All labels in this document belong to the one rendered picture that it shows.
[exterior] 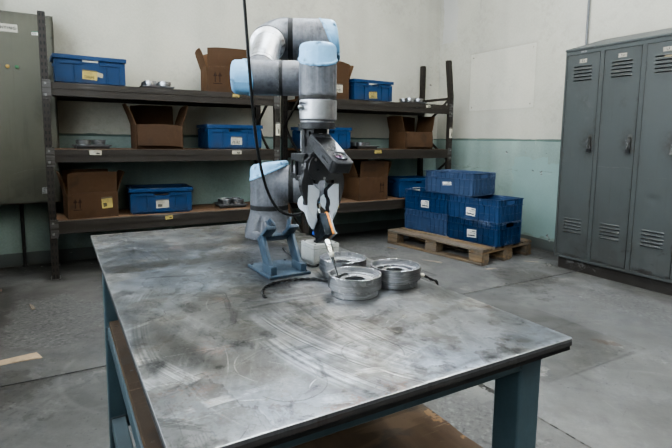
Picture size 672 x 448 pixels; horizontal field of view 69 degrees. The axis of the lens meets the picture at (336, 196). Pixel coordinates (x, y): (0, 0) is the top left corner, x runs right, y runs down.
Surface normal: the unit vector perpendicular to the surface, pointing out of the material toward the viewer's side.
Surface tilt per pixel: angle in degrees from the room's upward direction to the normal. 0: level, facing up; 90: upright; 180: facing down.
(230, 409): 0
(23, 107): 90
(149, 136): 83
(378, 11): 90
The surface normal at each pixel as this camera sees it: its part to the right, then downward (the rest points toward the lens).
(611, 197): -0.87, 0.04
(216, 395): 0.01, -0.99
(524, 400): 0.50, 0.11
